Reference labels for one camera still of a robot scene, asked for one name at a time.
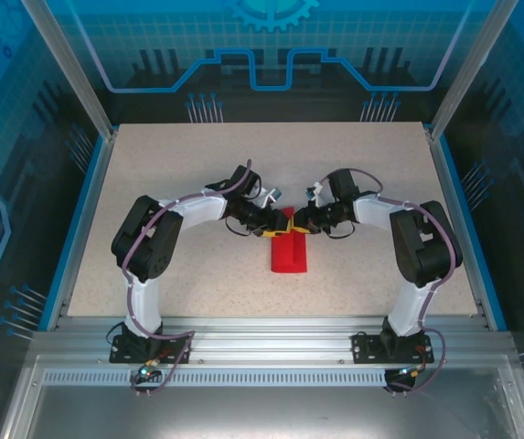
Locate red paper sheet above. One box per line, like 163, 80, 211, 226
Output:
270, 230, 309, 274

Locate steel sheet panel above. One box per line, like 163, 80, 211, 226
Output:
0, 354, 524, 439

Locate wide aluminium crossbeam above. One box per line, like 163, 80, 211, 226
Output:
30, 315, 517, 367

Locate small circuit board with LED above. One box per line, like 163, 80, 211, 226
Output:
133, 363, 160, 383
396, 363, 427, 380

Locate aluminium side rail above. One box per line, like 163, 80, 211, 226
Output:
423, 125, 509, 333
46, 127, 121, 333

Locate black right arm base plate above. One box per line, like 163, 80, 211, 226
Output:
351, 332, 435, 366

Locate slotted grey cable duct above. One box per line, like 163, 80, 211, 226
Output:
41, 369, 390, 388

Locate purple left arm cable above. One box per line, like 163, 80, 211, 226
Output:
122, 158, 253, 399

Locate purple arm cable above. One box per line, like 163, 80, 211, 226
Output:
122, 158, 253, 399
323, 167, 454, 394

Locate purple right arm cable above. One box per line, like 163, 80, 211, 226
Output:
323, 167, 454, 394

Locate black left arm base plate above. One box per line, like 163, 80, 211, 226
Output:
108, 333, 194, 366

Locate aluminium frame post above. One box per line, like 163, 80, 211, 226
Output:
428, 0, 521, 141
19, 0, 120, 141

